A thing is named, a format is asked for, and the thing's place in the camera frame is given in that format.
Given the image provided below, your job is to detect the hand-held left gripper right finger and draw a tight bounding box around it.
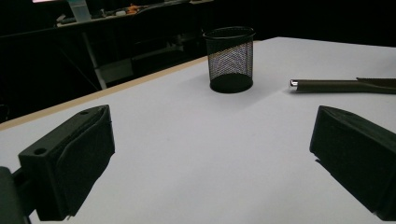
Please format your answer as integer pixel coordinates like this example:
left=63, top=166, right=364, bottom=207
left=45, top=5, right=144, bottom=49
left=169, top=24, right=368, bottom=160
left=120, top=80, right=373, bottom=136
left=309, top=105, right=396, bottom=222

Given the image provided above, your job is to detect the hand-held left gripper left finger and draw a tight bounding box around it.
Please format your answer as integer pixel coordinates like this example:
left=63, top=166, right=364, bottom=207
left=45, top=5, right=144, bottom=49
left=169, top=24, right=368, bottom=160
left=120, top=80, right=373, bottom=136
left=18, top=105, right=116, bottom=222

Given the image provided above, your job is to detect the dark pen with silver tip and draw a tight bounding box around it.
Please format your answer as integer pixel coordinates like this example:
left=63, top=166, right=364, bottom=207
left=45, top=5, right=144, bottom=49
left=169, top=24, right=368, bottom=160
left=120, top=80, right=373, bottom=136
left=289, top=77, right=396, bottom=95

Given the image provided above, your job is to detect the black mesh pen holder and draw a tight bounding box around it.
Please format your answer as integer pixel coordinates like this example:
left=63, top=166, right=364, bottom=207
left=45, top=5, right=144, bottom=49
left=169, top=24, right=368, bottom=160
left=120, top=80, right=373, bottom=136
left=203, top=26, right=256, bottom=94

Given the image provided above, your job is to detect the grey panel under desk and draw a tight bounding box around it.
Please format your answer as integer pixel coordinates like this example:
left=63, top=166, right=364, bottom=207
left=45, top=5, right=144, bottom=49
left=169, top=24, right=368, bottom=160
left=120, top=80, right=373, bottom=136
left=98, top=57, right=135, bottom=84

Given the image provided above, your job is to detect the white metal desk leg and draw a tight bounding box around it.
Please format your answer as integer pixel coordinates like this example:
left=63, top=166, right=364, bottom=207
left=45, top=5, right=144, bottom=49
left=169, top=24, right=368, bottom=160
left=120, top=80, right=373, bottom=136
left=81, top=31, right=108, bottom=91

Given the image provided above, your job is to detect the translucent plastic container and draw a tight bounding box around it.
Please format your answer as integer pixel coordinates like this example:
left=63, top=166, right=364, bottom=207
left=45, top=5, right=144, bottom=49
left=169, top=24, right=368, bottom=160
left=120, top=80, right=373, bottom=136
left=66, top=0, right=92, bottom=23

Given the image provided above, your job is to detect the orange item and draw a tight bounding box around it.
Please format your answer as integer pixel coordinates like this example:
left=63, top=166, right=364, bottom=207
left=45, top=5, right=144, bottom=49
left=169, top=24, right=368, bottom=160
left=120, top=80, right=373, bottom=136
left=125, top=3, right=140, bottom=15

